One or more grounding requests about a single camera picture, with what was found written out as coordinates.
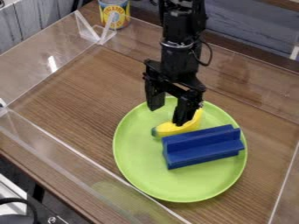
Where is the black cable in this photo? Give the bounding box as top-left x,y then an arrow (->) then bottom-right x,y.
0,196 -> 41,220

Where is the clear acrylic enclosure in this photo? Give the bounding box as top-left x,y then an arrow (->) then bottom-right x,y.
0,8 -> 299,224

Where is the green round plate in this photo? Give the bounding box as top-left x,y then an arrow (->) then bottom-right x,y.
113,97 -> 248,203

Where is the yellow toy banana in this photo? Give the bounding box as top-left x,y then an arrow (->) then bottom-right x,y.
152,108 -> 202,138

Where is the yellow labelled tin can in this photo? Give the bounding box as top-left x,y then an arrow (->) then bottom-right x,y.
97,0 -> 130,30

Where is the blue plastic block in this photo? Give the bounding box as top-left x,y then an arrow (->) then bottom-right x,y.
162,124 -> 245,170

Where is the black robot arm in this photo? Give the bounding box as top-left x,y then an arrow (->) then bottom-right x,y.
144,0 -> 210,126

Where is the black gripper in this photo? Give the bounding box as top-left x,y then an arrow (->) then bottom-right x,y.
142,43 -> 208,126

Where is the black device with knob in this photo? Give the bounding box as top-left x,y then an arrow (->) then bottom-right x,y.
0,200 -> 89,224

